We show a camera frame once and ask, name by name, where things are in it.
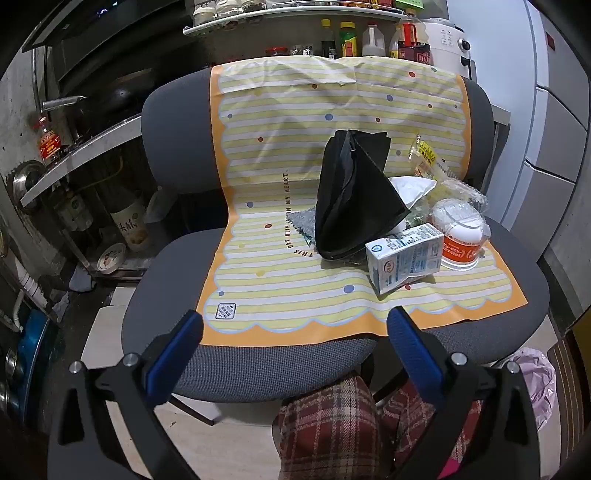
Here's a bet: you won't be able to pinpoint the dark sauce bottle yellow cap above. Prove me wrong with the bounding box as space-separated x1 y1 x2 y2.
321 18 337 60

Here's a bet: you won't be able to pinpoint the black wok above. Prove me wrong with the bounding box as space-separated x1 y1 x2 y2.
41 69 155 134

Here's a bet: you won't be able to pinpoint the small red label bottle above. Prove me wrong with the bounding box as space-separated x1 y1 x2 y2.
36 116 63 162

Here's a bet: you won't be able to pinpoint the white air fryer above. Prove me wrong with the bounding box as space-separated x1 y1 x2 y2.
422 17 476 79

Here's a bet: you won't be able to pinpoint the yellow striped plastic mat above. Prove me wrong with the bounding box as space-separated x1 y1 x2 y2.
196 56 528 348

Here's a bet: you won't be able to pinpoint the person's plaid trouser leg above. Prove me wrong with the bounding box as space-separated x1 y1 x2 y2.
383 383 485 480
272 375 384 480

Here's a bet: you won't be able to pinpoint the clear packet with yellow label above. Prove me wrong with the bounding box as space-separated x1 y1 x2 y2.
409 135 455 183

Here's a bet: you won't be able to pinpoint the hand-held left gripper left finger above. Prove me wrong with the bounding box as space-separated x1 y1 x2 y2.
46 310 206 480

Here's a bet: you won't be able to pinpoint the steel stove counter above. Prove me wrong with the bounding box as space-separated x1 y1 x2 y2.
18 113 144 208

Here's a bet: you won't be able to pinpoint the black bag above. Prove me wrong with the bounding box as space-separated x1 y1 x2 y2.
315 130 411 260

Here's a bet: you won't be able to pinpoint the steel pot lid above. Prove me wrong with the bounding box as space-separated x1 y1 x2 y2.
11 161 47 215

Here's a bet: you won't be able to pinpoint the large red label oil bottle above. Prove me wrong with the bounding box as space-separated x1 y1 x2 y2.
390 9 432 65

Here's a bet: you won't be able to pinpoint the white bowl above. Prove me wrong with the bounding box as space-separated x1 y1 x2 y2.
95 242 127 275

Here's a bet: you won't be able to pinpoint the white blue milk carton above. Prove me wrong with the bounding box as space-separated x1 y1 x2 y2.
366 224 445 295

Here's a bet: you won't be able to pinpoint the grey office chair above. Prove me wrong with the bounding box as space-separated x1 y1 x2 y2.
121 69 551 425

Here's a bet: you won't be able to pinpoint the person's left plaid trouser leg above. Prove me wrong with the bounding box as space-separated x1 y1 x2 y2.
272 375 384 480

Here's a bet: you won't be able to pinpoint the white plastic jug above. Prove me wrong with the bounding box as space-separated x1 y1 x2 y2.
361 24 386 57

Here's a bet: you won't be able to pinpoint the clear crumpled plastic wrapper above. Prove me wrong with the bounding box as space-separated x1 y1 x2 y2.
438 178 488 213

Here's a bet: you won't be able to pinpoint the white orange instant noodle cup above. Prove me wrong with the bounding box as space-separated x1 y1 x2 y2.
431 199 491 272

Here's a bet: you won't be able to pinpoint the grey textured cloth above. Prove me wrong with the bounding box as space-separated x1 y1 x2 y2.
291 208 324 247

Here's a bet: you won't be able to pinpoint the person's right plaid trouser leg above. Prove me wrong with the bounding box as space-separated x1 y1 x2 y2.
383 383 485 480

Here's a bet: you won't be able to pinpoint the pink plastic bag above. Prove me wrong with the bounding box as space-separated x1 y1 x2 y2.
510 347 557 418

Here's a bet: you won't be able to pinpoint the black range hood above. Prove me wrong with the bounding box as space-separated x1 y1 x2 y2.
21 0 185 79

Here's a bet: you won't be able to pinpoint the white drain pipe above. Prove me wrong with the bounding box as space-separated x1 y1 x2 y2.
14 258 49 333

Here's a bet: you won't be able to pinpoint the grey white refrigerator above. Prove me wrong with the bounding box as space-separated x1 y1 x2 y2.
501 0 589 232

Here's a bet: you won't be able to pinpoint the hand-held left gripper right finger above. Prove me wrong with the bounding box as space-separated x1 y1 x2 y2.
387 306 541 480

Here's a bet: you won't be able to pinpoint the brown striped floor mat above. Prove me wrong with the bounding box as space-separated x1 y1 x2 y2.
547 330 591 416

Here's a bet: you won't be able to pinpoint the white lidded jars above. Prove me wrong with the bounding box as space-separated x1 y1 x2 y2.
193 0 250 26

